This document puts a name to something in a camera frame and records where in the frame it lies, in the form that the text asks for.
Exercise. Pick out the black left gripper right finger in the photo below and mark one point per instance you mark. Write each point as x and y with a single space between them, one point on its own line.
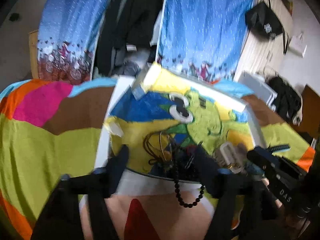
255 217

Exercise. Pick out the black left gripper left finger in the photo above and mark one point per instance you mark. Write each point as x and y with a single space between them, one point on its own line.
60 216

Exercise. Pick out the beige claw hair clip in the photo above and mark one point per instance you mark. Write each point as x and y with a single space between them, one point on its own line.
231 157

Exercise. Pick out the light blue hair clip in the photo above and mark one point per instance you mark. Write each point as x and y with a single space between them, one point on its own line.
254 170

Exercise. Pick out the person's right hand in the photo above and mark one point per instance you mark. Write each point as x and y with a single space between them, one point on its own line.
293 225

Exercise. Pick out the wooden headboard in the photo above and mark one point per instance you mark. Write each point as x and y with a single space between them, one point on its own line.
311 112

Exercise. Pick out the black clothes pile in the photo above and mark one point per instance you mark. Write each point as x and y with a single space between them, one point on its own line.
289 102

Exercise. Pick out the white cardboard box tray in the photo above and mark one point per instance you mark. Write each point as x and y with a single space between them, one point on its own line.
147 111

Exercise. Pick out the colourful cartoon bed cover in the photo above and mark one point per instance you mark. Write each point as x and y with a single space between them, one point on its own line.
49 128

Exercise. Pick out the white plastic storage box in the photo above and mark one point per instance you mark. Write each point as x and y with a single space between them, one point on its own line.
260 88

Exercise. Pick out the white wardrobe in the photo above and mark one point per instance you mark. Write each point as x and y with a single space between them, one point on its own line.
260 55

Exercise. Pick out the white paper bag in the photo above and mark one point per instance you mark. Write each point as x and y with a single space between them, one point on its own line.
297 45

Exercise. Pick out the hanging dark clothes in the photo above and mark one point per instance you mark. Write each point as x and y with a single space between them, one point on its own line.
125 23

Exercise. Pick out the light wooden cabinet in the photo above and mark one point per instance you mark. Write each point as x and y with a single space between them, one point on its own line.
33 53

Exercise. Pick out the black hanging bag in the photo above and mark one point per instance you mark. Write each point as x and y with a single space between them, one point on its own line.
262 20

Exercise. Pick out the left blue dotted curtain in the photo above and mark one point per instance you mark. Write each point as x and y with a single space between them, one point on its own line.
67 39

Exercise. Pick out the blue dotted curtain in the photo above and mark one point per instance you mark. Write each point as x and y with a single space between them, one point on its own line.
67 39
202 38

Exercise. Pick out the right blue dotted curtain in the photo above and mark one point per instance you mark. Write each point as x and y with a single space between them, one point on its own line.
202 38

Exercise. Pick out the small green hanging pouch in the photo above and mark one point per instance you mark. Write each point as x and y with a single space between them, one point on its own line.
14 17

